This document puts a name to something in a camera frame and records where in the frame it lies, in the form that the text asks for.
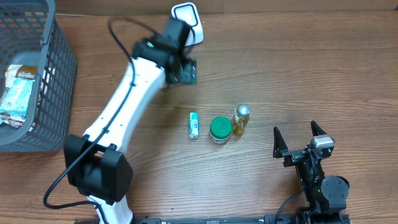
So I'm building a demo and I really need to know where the teal white tissue pack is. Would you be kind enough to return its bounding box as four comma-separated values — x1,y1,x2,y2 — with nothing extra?
188,112,199,139

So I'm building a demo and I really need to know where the brown white snack packet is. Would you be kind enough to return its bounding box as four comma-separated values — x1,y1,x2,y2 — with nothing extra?
5,65,37,88

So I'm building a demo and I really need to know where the red white packet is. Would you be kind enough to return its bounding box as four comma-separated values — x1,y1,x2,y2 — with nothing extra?
1,113,25,128

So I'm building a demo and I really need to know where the green lid white jar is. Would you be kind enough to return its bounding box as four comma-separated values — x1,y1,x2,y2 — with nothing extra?
209,116,232,144

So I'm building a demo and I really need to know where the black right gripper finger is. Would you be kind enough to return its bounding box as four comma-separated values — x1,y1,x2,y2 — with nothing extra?
310,120,326,136
273,126,289,158

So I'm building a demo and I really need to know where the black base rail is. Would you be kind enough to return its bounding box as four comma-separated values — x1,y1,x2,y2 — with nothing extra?
74,213,352,224

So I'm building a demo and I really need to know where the yellow juice bottle silver cap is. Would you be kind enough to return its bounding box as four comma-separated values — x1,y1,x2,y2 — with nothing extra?
231,105,250,136

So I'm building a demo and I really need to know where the grey plastic mesh basket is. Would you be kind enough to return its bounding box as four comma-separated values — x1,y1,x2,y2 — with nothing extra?
1,0,77,152

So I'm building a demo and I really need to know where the white barcode scanner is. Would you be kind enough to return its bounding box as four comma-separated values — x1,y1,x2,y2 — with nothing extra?
171,2,204,47

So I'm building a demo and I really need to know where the teal white snack packet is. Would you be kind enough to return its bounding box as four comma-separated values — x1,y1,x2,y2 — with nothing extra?
1,78,34,121

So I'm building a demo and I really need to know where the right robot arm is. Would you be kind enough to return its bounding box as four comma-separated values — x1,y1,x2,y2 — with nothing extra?
272,121,351,223

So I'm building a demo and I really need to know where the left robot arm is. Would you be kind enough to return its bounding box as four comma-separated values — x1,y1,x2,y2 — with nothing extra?
61,17,204,223

